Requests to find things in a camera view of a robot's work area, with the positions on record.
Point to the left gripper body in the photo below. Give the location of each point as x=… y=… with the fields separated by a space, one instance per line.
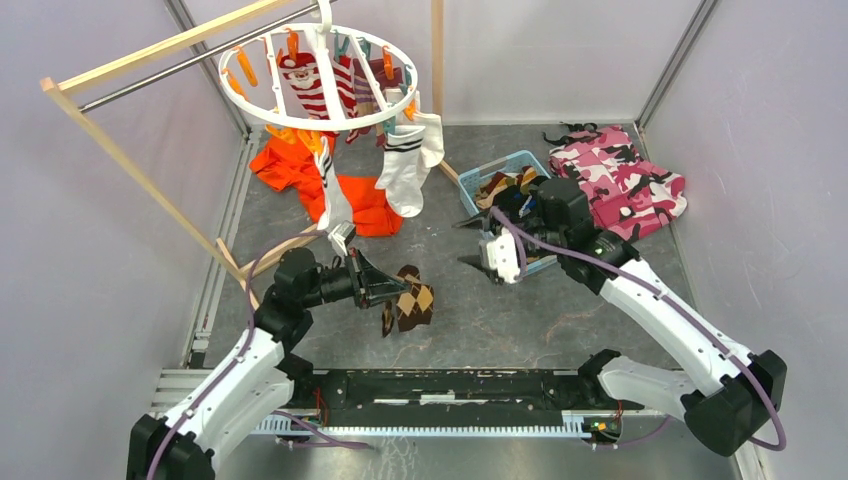
x=356 y=278

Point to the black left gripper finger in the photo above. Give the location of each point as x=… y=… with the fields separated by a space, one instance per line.
x=369 y=299
x=373 y=279

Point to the brown argyle sock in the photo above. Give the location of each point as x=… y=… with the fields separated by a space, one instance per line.
x=410 y=309
x=484 y=196

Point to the white round clip hanger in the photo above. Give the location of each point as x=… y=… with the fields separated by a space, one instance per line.
x=385 y=79

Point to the wooden drying rack frame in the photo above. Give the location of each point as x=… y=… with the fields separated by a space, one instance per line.
x=90 y=240

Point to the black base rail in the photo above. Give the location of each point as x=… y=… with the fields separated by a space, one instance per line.
x=464 y=403

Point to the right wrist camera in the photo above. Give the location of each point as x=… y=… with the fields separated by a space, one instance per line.
x=503 y=255

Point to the pink camouflage trousers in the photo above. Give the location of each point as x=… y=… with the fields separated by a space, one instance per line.
x=627 y=194

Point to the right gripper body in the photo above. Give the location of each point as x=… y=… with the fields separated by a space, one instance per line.
x=496 y=271

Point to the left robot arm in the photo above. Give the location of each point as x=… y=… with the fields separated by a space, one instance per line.
x=194 y=438

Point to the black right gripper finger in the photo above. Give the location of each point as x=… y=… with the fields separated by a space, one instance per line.
x=476 y=262
x=479 y=222

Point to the red white striped sock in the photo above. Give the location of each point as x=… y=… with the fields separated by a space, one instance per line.
x=302 y=74

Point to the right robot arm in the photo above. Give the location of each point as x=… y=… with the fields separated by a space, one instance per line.
x=722 y=391

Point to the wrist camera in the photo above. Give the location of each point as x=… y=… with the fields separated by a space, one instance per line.
x=503 y=255
x=341 y=236

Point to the orange cloth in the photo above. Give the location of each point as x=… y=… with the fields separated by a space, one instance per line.
x=285 y=161

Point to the light blue laundry basket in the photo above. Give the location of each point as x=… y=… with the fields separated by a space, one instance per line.
x=506 y=249

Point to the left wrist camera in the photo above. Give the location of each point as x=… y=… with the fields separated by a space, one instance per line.
x=341 y=236

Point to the white sock with black stripes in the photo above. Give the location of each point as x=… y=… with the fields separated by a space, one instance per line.
x=413 y=148

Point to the metal hanging rod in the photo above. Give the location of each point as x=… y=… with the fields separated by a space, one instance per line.
x=196 y=59

